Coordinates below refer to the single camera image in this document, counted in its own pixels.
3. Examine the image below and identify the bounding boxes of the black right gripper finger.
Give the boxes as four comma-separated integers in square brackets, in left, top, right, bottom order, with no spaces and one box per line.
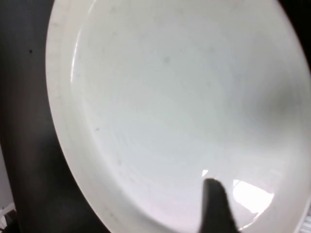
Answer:
[198,178,243,233]

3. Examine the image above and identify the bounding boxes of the white round plate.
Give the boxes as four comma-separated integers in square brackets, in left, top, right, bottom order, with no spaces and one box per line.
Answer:
[45,0,311,233]

